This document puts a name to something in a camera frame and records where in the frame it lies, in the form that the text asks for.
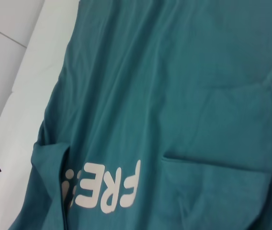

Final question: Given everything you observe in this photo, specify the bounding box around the teal t-shirt with FREE print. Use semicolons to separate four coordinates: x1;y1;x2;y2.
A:
6;0;272;230

